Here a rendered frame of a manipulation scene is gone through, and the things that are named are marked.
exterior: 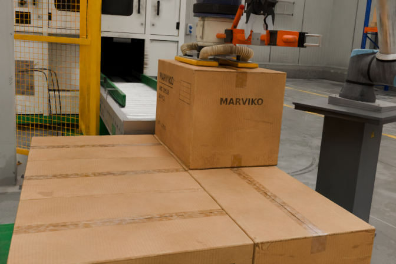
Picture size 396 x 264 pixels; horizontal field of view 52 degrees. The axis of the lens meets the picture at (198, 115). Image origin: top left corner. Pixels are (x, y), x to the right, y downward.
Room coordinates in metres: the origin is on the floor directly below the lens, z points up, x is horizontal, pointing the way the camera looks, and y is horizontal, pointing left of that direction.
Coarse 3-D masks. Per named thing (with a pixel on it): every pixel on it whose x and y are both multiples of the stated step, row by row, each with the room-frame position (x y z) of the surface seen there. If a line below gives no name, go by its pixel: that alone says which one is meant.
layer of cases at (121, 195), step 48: (48, 144) 1.79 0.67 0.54; (96, 144) 1.84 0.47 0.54; (144, 144) 1.90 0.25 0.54; (48, 192) 1.24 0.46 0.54; (96, 192) 1.27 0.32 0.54; (144, 192) 1.30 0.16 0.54; (192, 192) 1.32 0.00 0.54; (240, 192) 1.35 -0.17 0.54; (288, 192) 1.38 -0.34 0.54; (48, 240) 0.94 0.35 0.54; (96, 240) 0.95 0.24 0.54; (144, 240) 0.97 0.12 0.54; (192, 240) 0.98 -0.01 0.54; (240, 240) 1.00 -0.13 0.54; (288, 240) 1.03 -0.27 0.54; (336, 240) 1.08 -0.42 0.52
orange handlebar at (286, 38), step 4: (244, 32) 1.57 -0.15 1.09; (216, 36) 1.84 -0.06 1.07; (220, 36) 1.79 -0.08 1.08; (224, 36) 1.75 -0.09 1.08; (236, 36) 1.63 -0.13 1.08; (240, 36) 1.60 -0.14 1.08; (244, 36) 1.57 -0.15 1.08; (260, 36) 1.44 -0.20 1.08; (264, 36) 1.42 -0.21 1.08; (284, 36) 1.31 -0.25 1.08; (288, 36) 1.31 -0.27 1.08; (292, 36) 1.31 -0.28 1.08; (240, 40) 1.59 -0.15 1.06; (244, 40) 1.56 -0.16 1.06; (248, 40) 1.56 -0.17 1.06; (264, 40) 1.43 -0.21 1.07; (284, 40) 1.31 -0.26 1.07; (288, 40) 1.30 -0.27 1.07; (292, 40) 1.30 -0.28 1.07; (296, 40) 1.31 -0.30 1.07
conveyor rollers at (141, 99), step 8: (104, 88) 3.80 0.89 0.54; (120, 88) 3.86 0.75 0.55; (128, 88) 3.89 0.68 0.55; (136, 88) 3.91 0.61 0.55; (144, 88) 3.95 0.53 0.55; (152, 88) 4.05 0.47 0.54; (112, 96) 3.38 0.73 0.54; (128, 96) 3.43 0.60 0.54; (136, 96) 3.45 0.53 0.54; (144, 96) 3.48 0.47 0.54; (152, 96) 3.50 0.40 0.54; (128, 104) 2.99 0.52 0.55; (136, 104) 3.01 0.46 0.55; (144, 104) 3.03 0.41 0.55; (152, 104) 3.05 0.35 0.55; (128, 112) 2.71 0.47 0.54; (136, 112) 2.73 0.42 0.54; (144, 112) 2.75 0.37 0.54; (152, 112) 2.77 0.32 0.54
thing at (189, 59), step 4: (176, 56) 2.02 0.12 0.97; (180, 56) 1.99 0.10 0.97; (184, 56) 1.96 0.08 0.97; (188, 56) 1.95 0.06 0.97; (192, 56) 1.95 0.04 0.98; (180, 60) 1.93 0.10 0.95; (184, 60) 1.87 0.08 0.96; (188, 60) 1.82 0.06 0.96; (192, 60) 1.77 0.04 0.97; (196, 60) 1.76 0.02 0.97; (200, 60) 1.75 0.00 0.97; (204, 60) 1.76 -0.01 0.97; (208, 60) 1.76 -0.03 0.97; (212, 60) 1.77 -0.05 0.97; (196, 64) 1.72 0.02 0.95; (200, 64) 1.72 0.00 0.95; (204, 64) 1.73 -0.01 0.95; (208, 64) 1.73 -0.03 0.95; (212, 64) 1.74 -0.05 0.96; (216, 64) 1.75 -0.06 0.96
